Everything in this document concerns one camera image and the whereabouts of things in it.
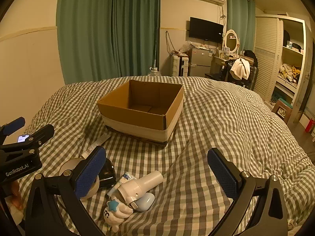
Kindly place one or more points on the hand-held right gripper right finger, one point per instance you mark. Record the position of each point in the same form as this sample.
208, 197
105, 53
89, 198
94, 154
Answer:
222, 174

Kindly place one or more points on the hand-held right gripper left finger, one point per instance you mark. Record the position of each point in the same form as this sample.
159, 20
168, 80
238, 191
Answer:
89, 173

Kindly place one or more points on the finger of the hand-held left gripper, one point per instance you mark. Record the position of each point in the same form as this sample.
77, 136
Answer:
14, 125
40, 135

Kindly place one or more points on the white tissue packet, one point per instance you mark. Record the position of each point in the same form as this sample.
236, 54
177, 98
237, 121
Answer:
115, 188

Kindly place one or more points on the white plastic bag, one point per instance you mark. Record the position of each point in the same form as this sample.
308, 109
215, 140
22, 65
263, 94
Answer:
115, 213

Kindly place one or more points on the cardboard box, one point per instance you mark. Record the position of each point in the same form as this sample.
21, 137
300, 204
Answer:
128, 125

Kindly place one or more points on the light blue oval case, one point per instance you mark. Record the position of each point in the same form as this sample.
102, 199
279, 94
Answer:
147, 201

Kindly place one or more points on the person's left hand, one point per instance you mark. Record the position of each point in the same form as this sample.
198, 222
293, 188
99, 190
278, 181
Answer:
17, 196

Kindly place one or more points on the smartphone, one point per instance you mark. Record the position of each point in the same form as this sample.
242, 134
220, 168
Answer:
23, 139

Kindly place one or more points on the flat strip package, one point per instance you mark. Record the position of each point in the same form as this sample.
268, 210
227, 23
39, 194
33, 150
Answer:
101, 140

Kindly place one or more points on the checkered blanket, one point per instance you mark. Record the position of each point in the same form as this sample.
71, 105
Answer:
209, 118

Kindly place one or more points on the small stool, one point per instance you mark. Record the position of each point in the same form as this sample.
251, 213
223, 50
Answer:
283, 108

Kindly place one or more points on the red fire extinguisher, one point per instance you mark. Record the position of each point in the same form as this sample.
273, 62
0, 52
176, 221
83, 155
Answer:
309, 125

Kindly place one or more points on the dark chair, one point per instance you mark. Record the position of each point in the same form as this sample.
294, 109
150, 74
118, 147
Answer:
253, 75

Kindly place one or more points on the white towel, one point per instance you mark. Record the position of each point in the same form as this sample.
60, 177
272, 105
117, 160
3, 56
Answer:
240, 68

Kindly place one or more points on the wooden dressing table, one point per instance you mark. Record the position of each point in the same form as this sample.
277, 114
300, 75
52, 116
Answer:
217, 62

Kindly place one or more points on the small silver fridge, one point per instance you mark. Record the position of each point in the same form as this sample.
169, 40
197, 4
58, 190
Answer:
200, 62

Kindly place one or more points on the white ribbed suitcase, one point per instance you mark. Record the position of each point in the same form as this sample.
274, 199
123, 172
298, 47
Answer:
179, 66

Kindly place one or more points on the large clear water bottle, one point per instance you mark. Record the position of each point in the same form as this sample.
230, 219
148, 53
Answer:
154, 72

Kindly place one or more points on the black bag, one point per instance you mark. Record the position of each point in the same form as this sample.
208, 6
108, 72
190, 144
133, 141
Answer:
249, 55

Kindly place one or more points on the wide green curtain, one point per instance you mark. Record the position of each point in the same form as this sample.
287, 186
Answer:
103, 29

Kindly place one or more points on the white wardrobe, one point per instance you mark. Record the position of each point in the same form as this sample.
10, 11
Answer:
267, 54

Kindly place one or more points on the clear plastic bag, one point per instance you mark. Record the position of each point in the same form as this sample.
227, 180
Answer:
185, 48

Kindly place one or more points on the oval white vanity mirror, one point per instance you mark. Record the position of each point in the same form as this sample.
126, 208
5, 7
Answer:
231, 40

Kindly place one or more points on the narrow green curtain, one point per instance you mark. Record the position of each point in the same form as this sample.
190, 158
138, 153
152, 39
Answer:
240, 17

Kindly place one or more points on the black wall television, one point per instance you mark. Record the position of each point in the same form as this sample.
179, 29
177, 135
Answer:
206, 29

